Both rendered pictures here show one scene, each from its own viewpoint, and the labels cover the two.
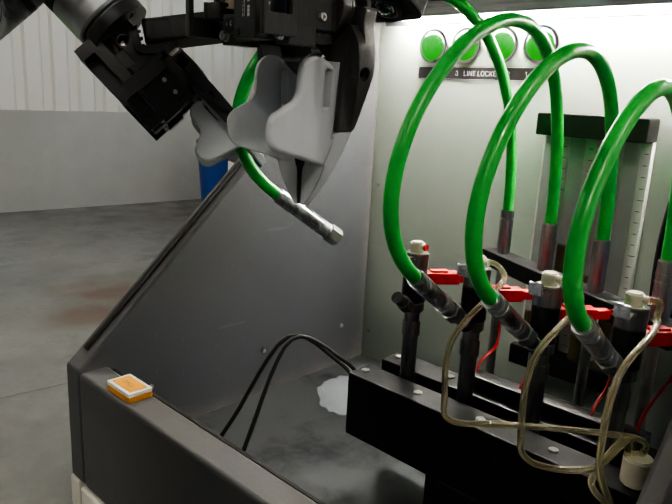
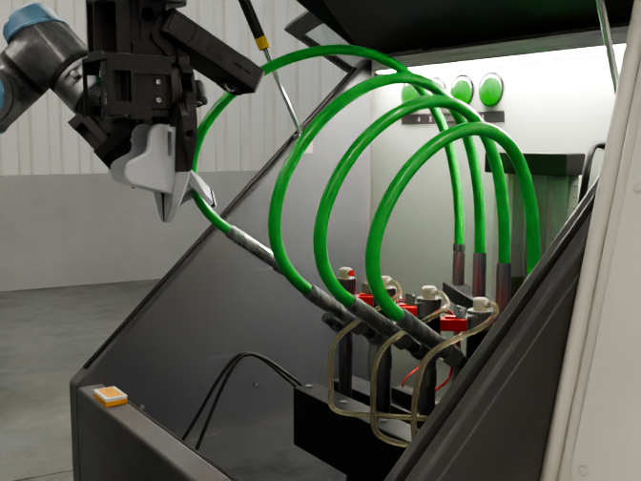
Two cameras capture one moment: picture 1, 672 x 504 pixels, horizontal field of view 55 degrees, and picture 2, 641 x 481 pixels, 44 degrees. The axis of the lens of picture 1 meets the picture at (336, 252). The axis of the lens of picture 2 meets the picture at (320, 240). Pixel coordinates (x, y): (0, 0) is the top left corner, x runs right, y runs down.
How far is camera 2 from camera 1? 0.41 m
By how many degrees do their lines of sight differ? 14
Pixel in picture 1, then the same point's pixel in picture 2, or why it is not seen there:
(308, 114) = (156, 160)
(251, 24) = (107, 109)
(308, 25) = (147, 106)
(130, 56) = (109, 123)
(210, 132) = not seen: hidden behind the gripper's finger
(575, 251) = (369, 254)
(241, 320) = (231, 353)
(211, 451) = (155, 438)
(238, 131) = (118, 174)
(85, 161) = (178, 226)
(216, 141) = not seen: hidden behind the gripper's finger
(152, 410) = (123, 411)
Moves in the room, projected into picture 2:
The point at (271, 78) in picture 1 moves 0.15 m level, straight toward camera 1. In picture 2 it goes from (143, 138) to (78, 138)
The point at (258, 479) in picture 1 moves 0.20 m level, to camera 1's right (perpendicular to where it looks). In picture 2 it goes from (182, 455) to (355, 470)
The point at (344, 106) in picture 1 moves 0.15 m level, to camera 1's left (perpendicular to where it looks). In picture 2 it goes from (180, 155) to (32, 154)
